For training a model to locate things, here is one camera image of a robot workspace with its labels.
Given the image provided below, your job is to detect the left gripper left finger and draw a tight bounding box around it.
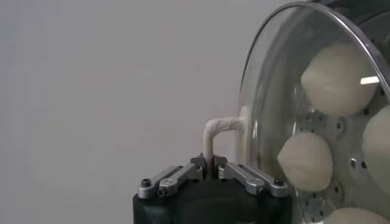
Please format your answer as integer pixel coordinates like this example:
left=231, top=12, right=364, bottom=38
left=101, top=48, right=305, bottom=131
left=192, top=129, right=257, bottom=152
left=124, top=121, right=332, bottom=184
left=136, top=153, right=205, bottom=199

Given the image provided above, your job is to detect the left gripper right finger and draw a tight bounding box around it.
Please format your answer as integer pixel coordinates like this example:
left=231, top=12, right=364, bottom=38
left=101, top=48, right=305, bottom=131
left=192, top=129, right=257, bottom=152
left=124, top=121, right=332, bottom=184
left=213, top=153, right=289, bottom=198

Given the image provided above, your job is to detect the white steamed baozi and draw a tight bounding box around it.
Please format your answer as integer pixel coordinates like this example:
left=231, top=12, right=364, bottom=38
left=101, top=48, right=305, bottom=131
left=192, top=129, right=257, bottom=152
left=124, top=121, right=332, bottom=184
left=300, top=42, right=380, bottom=118
left=277, top=131, right=334, bottom=193
left=322, top=207, right=390, bottom=224
left=361, top=105, right=390, bottom=195

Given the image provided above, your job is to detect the round glass pot lid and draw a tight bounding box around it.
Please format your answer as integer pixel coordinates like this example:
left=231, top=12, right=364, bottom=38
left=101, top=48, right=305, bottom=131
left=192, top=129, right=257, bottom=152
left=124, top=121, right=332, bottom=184
left=202, top=1, right=390, bottom=224

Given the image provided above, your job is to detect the perforated steel steamer basket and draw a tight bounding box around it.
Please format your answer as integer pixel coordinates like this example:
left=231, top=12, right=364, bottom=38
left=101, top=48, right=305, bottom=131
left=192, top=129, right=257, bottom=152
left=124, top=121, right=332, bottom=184
left=258, top=0, right=390, bottom=224

